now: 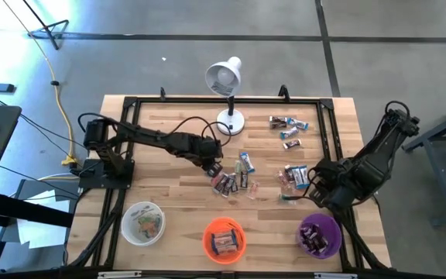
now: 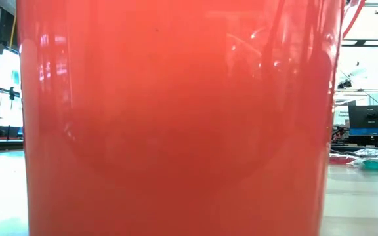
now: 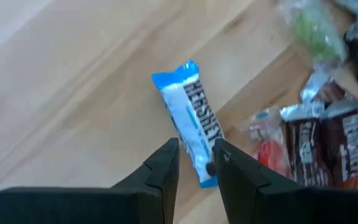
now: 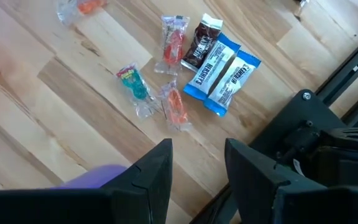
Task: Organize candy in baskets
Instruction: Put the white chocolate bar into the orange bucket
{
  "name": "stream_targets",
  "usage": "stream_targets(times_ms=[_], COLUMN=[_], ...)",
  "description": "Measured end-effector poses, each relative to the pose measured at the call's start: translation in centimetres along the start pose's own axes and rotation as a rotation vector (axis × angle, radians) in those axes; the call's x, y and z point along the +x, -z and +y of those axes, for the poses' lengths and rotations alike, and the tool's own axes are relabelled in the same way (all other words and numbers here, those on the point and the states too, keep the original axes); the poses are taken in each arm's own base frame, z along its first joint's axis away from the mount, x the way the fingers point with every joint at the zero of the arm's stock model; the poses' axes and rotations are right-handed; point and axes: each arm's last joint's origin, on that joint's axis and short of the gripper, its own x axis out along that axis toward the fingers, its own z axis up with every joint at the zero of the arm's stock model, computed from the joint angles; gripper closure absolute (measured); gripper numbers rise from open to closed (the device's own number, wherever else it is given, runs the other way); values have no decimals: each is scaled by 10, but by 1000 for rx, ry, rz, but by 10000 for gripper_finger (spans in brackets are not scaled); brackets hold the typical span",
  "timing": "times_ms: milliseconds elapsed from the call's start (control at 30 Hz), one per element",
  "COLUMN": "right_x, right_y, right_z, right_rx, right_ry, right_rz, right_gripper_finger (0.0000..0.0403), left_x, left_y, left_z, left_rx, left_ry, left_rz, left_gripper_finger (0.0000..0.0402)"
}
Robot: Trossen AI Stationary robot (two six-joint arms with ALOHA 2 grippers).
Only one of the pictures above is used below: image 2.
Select red wrapped hard candy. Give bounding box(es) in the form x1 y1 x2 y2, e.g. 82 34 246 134
329 153 360 165

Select orange plastic bucket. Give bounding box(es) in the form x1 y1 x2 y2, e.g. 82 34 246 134
15 0 367 236

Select dark workbench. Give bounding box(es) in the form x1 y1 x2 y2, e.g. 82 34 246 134
331 126 378 148

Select black tripod stand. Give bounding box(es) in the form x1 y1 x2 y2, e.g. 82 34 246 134
0 85 22 140

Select black monitor with blue strip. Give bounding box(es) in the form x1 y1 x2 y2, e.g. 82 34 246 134
348 104 378 136

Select yellow hanging cord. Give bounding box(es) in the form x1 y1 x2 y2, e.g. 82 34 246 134
9 12 18 52

